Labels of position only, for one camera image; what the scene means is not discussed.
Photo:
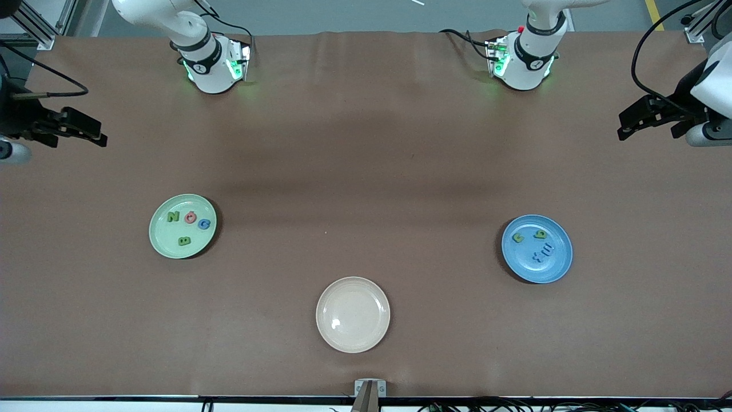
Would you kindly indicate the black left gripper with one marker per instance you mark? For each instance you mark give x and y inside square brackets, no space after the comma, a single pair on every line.
[684,98]

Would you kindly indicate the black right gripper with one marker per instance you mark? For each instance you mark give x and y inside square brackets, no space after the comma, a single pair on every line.
[17,118]

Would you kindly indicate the green letter Z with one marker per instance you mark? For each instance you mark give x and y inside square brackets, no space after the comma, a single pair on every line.
[173,217]

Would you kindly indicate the red letter Q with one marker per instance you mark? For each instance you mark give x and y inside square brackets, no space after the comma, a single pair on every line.
[188,219]

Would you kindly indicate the green lowercase letter g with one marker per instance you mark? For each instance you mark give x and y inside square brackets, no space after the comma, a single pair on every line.
[540,234]

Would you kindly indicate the blue letter G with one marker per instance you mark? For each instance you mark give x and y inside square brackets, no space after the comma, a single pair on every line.
[200,224]

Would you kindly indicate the blue lowercase letter m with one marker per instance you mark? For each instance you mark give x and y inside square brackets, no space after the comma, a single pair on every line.
[547,250]

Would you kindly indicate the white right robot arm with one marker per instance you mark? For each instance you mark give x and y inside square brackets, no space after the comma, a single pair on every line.
[209,74]

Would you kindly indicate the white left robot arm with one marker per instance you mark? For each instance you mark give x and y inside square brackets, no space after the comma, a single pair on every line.
[529,57]

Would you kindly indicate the green plate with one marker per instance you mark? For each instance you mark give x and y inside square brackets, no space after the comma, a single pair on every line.
[163,232]

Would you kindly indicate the blue plate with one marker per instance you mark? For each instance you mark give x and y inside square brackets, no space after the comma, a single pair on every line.
[549,272]

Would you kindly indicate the brown table mat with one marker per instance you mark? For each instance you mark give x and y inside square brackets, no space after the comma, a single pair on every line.
[400,114]

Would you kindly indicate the beige plate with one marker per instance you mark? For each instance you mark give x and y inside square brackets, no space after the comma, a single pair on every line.
[353,315]

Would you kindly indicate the aluminium frame profile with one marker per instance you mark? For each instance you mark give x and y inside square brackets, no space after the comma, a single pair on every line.
[34,26]
[703,26]

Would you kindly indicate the grey metal camera bracket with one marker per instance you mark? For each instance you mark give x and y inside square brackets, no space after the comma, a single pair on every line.
[360,389]

